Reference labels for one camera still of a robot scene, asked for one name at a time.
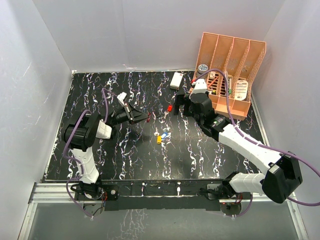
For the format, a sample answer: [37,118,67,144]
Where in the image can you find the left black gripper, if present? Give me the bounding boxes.
[111,102,150,126]

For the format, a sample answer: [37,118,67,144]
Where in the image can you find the red S carabiner keyring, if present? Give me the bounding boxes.
[146,112,151,123]

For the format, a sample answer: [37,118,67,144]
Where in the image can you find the key with red tag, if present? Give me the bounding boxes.
[164,104,173,119]

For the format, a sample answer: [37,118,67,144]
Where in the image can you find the key with yellow tag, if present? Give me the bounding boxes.
[154,129,162,145]

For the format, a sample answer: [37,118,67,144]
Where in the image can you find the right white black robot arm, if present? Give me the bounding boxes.
[173,93,303,204]

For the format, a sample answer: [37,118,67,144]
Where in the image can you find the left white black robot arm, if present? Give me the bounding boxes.
[62,102,150,200]

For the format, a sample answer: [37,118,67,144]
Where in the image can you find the white cardboard box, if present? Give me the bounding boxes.
[169,72,183,90]

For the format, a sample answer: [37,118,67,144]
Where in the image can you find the key with blue tag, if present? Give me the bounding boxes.
[160,132,168,140]

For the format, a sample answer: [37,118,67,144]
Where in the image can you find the grey tape roll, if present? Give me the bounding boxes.
[196,64,209,77]

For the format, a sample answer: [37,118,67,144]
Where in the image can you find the pens in organizer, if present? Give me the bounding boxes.
[224,71,233,96]

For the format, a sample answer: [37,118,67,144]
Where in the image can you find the pink desk organizer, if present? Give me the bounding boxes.
[193,32,267,121]

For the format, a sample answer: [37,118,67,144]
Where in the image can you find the white packaged card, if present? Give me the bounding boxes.
[234,79,249,101]

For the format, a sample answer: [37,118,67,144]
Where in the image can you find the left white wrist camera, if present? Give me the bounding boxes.
[117,92,127,107]

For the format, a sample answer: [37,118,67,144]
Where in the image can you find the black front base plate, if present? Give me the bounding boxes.
[74,178,253,212]

